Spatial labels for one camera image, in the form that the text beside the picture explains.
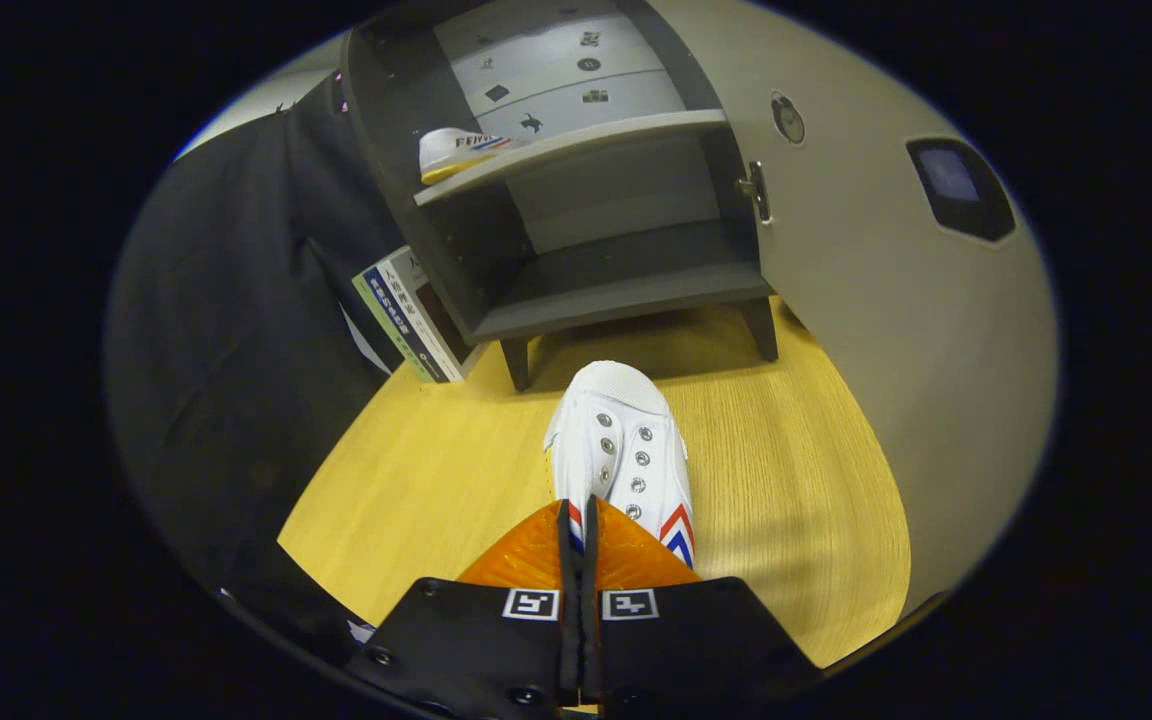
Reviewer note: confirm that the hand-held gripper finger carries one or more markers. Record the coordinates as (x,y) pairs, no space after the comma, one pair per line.
(571,640)
(593,640)

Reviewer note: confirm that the white shoe with chevron stripes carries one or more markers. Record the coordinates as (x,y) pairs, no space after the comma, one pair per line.
(616,440)

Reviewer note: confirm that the grey shoe cabinet door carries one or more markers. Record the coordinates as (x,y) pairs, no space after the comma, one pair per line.
(886,350)

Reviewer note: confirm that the white shoe with yellow sole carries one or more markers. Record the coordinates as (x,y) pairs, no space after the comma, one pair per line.
(451,150)

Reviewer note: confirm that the blue spine book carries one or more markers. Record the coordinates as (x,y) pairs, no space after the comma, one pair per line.
(406,325)

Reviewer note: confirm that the white spine book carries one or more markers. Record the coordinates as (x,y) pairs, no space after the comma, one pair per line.
(426,315)

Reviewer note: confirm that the black backdrop cloth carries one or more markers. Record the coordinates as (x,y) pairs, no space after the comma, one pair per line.
(236,350)

